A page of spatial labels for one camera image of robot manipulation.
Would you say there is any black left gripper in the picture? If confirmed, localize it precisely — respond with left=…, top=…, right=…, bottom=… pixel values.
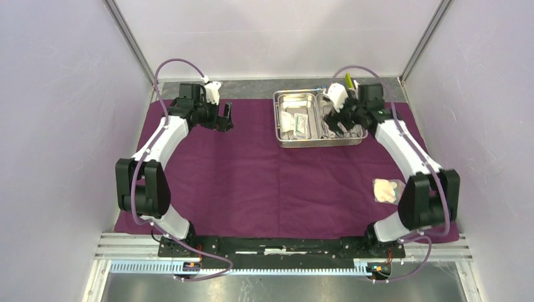
left=194, top=96, right=233, bottom=133

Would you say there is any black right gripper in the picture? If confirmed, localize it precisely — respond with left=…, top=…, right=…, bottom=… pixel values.
left=322, top=89, right=365, bottom=138

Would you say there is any steel two-compartment tray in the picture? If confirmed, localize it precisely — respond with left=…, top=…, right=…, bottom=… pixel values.
left=273, top=88, right=368, bottom=148

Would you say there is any white gauze packet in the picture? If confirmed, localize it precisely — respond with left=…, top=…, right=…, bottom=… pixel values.
left=280, top=111, right=295, bottom=134

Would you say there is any maroon cloth wrap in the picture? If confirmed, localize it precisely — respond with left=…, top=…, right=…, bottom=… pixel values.
left=114, top=98, right=460, bottom=244

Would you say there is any white gauze pad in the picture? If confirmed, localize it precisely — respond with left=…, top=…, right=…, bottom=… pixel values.
left=373, top=179, right=406, bottom=204

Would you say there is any green suture packet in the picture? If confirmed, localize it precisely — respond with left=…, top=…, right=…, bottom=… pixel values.
left=293, top=113, right=310, bottom=140

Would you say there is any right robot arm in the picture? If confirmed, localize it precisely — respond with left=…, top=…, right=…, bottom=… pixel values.
left=323, top=83, right=460, bottom=257

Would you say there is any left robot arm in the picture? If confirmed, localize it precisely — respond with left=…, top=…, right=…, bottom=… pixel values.
left=115, top=81, right=233, bottom=257

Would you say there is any steel needle holder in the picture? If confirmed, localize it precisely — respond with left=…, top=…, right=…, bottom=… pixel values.
left=344, top=126, right=361, bottom=138

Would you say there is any yellow-green plastic block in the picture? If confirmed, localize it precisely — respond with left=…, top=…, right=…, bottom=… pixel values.
left=344, top=73, right=356, bottom=89

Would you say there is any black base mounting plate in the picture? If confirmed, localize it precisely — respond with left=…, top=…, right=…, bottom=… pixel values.
left=157, top=235, right=406, bottom=270

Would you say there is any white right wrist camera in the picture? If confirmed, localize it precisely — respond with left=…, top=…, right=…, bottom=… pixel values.
left=324, top=82, right=349, bottom=113

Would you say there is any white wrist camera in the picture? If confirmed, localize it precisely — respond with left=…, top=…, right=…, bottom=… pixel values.
left=324, top=82, right=349, bottom=113
left=202, top=75, right=222, bottom=105

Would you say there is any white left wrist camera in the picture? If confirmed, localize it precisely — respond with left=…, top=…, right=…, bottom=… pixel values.
left=202, top=75, right=222, bottom=105

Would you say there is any aluminium frame post right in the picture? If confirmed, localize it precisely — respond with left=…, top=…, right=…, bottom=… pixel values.
left=398, top=0, right=454, bottom=86

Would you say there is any aluminium frame rail left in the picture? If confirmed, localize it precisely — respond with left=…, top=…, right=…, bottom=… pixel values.
left=103, top=0, right=164, bottom=233

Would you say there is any aluminium frame rail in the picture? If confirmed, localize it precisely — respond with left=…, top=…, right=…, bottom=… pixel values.
left=82, top=233, right=484, bottom=301
left=103, top=0, right=164, bottom=233

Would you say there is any aluminium front frame rail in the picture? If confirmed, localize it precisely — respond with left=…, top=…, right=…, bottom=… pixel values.
left=82, top=233, right=484, bottom=301

